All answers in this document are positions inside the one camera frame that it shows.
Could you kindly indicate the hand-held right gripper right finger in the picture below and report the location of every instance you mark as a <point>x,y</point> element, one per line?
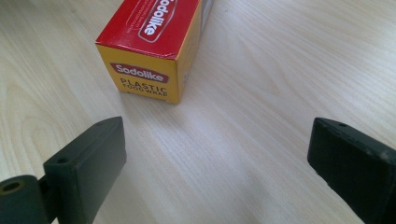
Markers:
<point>351,161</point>

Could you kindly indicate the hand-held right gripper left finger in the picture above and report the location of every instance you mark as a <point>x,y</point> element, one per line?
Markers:
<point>87,174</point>

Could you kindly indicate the red and yellow wrap box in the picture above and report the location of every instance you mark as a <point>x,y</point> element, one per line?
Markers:
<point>149,46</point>

